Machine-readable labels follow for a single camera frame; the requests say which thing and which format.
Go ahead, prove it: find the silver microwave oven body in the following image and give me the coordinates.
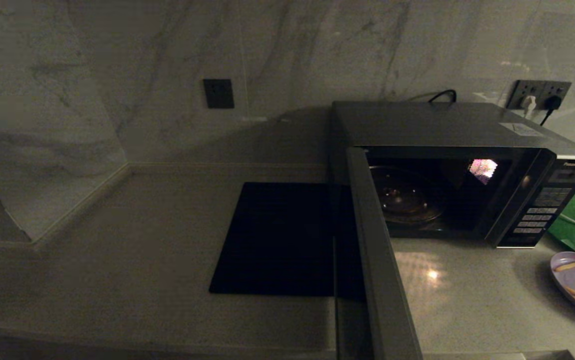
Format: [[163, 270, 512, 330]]
[[328, 101, 575, 249]]

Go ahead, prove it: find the grey double wall outlet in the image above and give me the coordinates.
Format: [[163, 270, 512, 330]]
[[506, 79, 572, 111]]

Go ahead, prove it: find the black glass induction cooktop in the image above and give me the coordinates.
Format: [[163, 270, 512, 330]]
[[209, 182, 338, 298]]

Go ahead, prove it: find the black power plug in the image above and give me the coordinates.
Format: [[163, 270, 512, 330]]
[[540, 94, 564, 127]]

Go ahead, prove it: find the black blank wall panel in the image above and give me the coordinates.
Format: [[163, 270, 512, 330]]
[[203, 78, 235, 110]]

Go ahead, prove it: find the black cable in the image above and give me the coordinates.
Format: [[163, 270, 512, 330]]
[[427, 89, 457, 104]]

